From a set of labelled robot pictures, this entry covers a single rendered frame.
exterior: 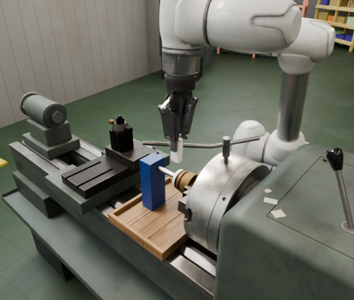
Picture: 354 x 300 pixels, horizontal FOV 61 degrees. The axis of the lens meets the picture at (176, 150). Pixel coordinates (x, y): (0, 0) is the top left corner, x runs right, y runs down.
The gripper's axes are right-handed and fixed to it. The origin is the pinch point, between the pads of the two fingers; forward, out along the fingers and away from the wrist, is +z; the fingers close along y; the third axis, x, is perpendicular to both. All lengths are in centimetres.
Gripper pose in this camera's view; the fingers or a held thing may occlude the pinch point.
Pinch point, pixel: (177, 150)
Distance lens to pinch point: 79.5
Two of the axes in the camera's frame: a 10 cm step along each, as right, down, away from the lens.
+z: -0.4, 9.0, 4.4
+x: 7.5, 3.2, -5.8
